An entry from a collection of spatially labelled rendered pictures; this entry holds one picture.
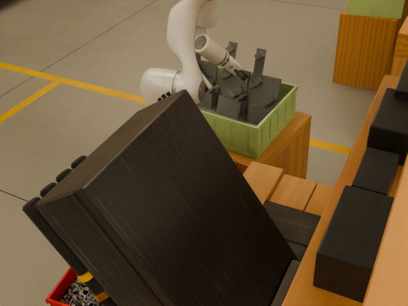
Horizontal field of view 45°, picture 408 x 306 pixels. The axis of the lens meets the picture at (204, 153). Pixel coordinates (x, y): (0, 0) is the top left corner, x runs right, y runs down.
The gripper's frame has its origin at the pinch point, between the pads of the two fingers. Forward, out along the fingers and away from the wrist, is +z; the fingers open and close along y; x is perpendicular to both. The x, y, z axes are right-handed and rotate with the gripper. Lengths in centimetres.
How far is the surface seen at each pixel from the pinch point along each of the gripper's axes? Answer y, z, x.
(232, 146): -23.5, 4.1, 26.0
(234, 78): 6.9, 8.0, 5.2
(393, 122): -108, -85, -26
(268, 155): -35.3, 12.6, 17.1
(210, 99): 7.5, 6.7, 21.0
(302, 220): -81, -16, 16
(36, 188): 83, 23, 160
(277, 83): -12.1, 11.0, -7.7
